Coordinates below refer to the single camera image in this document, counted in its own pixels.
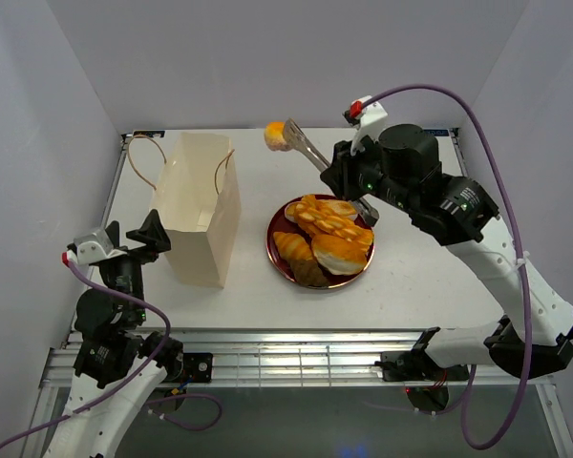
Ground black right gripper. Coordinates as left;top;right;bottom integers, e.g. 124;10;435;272
318;132;414;215

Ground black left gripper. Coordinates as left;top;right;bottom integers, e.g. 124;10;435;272
105;207;171;323

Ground long braided orange bread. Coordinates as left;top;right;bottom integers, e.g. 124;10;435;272
285;195;374;252

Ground metal serving tongs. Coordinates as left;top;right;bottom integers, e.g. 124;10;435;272
283;118;379;227

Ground small round sugared bun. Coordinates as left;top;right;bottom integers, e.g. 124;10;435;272
264;121;290;152

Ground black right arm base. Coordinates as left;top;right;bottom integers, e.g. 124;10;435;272
374;351;442;382

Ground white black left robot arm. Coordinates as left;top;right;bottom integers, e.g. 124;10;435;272
45;210;183;457

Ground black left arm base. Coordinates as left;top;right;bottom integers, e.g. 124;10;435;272
166;352;214;384

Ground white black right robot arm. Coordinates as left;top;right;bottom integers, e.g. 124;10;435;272
321;124;573;379

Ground flat toasted white bread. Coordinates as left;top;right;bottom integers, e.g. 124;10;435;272
322;199;358;220

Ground white paper bag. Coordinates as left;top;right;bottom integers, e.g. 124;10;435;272
126;133;241;288

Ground large round orange bun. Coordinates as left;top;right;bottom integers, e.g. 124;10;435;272
311;234;368;276

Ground blue label sticker right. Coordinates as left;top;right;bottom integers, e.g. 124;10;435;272
424;129;450;137

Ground blue label sticker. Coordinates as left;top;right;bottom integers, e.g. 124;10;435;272
132;130;165;139
424;129;450;137

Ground dark red round plate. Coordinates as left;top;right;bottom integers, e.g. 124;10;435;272
266;194;374;290

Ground striped golden croissant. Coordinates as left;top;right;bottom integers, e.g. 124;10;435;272
272;232;315;261

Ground blue label sticker left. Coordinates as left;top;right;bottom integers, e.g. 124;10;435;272
132;130;165;139

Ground dark brown croissant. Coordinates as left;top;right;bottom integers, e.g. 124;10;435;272
289;260;329;288

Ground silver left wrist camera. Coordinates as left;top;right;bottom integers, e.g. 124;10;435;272
62;228;119;265

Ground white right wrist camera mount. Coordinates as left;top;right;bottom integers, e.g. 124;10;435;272
343;95;389;156

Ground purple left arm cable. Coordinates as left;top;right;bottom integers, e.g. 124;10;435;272
0;252;223;458

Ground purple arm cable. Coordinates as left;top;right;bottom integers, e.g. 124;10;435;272
0;252;223;458
362;84;536;450

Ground aluminium front frame rail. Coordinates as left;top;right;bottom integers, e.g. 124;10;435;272
40;328;555;388

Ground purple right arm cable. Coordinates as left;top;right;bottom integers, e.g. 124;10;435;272
362;84;536;450

